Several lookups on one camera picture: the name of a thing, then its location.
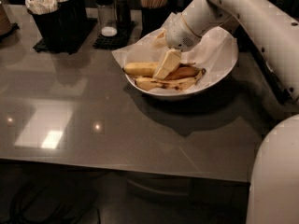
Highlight black floor cables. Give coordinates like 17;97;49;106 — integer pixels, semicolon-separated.
0;175;102;224

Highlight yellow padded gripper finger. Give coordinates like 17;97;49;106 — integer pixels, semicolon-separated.
150;30;167;49
153;49;181;79

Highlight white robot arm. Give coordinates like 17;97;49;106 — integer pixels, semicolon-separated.
164;0;299;224

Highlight yellow banana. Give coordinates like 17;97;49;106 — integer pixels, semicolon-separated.
122;62;158;77

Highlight white bowl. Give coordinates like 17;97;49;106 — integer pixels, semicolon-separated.
119;27;238;101

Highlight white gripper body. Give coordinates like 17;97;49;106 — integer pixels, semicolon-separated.
164;13;201;52

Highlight black cup behind cutlery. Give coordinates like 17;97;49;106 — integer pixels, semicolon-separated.
59;0;87;28

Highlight white paper liner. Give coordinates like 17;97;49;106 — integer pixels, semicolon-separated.
111;12;239;95

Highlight dark pepper shaker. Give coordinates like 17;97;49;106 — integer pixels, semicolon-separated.
114;0;131;28

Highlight front spotted banana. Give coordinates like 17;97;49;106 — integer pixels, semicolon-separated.
135;69;206;91

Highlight black rubber mat left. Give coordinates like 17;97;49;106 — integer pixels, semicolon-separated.
33;18;97;54

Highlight middle orange banana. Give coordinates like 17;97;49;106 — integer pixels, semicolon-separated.
165;66;199;80

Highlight black cup of stir sticks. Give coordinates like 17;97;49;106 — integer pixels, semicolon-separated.
140;0;168;34

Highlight brown cup stack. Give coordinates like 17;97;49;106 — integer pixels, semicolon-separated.
0;1;12;36

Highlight glass salt shaker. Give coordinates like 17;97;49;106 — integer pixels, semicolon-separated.
95;0;118;37

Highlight black rubber mat centre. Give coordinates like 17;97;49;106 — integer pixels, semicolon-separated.
93;21;135;49

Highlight black cup of white cutlery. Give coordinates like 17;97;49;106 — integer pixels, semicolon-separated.
25;0;68;51

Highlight black rubber mat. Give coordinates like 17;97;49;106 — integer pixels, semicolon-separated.
93;21;135;49
33;18;97;54

